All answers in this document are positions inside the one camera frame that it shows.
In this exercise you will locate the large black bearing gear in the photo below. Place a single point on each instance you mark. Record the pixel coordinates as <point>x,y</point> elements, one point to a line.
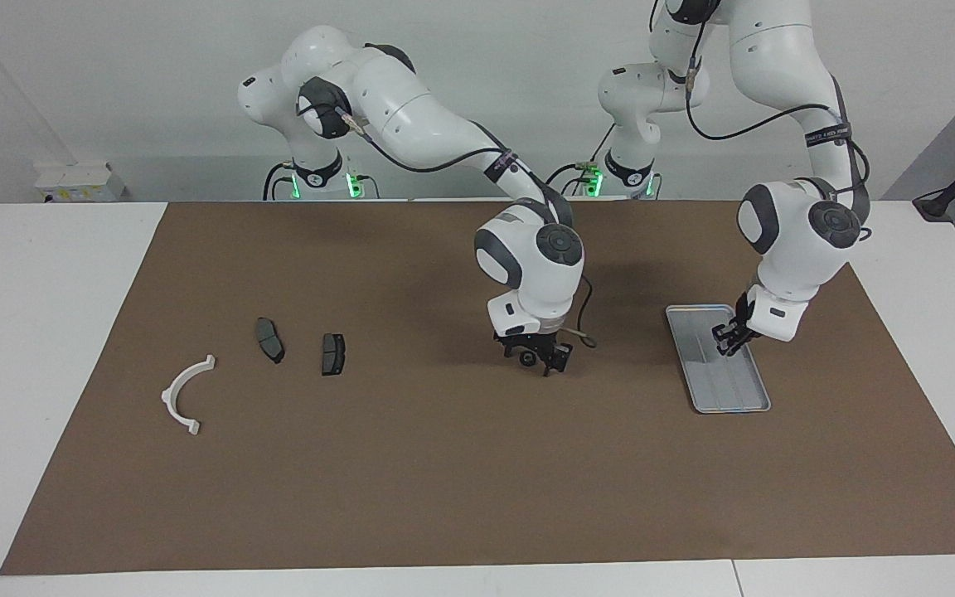
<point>530,358</point>

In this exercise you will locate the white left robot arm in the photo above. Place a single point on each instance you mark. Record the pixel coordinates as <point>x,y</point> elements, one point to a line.
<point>792,240</point>

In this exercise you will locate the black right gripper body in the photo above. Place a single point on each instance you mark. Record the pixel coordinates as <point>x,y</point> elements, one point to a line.
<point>527,338</point>

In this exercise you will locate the silver metal tray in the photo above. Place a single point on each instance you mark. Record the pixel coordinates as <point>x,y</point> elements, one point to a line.
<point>734,390</point>

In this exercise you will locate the curved dark brake pad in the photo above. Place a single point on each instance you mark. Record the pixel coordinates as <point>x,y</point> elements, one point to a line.
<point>269,340</point>

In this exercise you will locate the rectangular dark brake pad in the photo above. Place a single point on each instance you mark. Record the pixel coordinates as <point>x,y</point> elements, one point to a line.
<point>332,355</point>

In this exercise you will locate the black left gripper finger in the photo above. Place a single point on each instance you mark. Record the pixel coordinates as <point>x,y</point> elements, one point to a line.
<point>740,338</point>
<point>722,338</point>

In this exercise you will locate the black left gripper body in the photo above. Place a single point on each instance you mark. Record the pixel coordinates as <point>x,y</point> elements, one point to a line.
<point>744,313</point>

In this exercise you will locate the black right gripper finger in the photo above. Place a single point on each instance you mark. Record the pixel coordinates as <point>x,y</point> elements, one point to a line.
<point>512,350</point>
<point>559,358</point>

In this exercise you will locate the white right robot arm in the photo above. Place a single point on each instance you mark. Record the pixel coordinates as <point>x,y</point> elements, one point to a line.
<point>411,108</point>

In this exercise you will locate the white cardboard box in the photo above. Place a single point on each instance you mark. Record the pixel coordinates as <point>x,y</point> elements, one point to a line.
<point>79,182</point>

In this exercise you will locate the brown table mat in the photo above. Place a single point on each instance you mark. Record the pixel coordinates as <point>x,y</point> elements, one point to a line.
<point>477,481</point>

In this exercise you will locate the white curved plastic bracket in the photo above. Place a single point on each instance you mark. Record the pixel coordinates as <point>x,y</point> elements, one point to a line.
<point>169,398</point>

